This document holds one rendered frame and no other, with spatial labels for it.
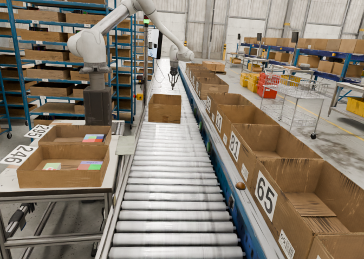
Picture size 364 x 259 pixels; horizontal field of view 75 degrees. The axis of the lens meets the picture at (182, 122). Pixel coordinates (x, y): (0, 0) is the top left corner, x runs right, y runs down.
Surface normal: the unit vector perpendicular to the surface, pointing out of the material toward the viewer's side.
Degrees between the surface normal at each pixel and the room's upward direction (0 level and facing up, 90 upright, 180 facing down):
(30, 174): 90
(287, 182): 89
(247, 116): 89
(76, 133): 89
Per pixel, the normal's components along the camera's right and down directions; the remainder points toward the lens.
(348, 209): -0.99, -0.05
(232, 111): 0.07, 0.33
